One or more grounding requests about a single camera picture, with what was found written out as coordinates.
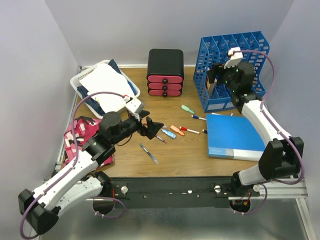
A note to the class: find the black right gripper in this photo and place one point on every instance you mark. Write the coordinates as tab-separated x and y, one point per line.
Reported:
218	70

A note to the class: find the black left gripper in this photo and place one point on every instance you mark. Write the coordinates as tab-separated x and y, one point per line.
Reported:
153	128

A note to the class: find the blue correction tape dispenser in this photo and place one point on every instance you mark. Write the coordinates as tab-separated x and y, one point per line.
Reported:
169	133

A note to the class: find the green correction tape dispenser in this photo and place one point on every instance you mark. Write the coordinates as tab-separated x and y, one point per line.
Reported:
187	109

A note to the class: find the blue file folder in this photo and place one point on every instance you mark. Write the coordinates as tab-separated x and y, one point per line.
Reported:
233	137

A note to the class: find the orange cover paperback book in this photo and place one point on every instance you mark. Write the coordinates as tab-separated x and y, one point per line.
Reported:
210	84

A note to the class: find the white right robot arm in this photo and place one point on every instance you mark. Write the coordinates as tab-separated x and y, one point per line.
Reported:
278	153

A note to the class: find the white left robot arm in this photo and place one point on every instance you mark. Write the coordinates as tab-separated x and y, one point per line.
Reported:
43	206

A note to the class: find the pink gel pen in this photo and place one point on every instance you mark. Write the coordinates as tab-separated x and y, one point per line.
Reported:
161	139

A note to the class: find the blue magazine file rack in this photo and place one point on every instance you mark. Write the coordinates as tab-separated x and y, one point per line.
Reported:
215	51

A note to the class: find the orange correction tape dispenser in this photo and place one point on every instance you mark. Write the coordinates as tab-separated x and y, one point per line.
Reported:
177	130

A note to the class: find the red capped whiteboard marker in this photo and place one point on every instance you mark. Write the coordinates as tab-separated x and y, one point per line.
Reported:
189	130

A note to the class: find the blue gel pen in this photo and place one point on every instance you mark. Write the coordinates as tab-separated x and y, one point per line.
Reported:
149	154

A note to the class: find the blue capped whiteboard marker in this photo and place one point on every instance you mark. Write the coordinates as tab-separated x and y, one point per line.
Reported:
199	118

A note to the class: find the black pink drawer cabinet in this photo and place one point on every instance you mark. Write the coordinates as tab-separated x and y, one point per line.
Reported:
165	72

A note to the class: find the navy blue cloth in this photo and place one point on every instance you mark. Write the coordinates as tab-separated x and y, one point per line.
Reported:
115	67

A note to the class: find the pink camouflage cloth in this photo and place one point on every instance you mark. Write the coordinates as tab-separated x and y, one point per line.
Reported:
84	128

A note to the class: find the white plastic basket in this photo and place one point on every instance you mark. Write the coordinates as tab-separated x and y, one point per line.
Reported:
105	85

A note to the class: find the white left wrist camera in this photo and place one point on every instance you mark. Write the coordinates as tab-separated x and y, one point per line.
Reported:
134	106

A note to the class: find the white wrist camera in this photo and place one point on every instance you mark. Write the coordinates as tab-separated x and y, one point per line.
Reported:
235	56
134	106

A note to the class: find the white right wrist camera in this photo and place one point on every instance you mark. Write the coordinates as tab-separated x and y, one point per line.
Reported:
235	56

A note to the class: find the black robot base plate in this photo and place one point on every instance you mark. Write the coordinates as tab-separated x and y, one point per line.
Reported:
179	192

